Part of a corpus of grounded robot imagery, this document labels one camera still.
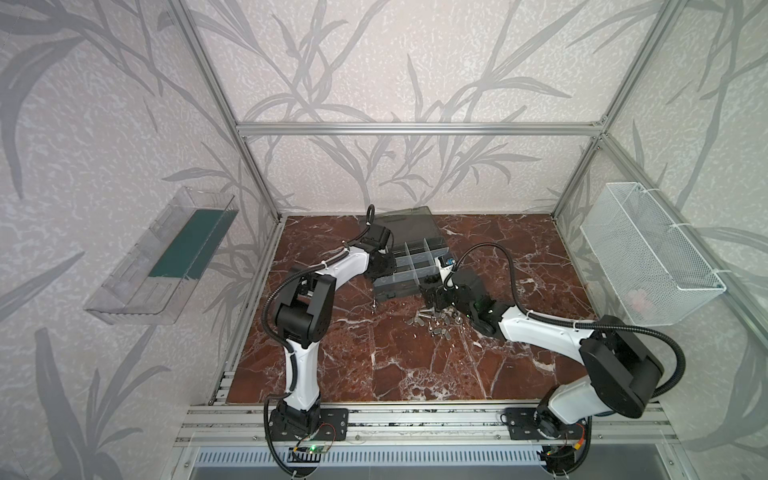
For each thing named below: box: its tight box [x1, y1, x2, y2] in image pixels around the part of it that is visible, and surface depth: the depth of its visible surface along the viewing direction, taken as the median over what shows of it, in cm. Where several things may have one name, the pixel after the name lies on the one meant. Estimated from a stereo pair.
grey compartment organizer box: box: [373, 206, 450, 302], surface depth 107 cm
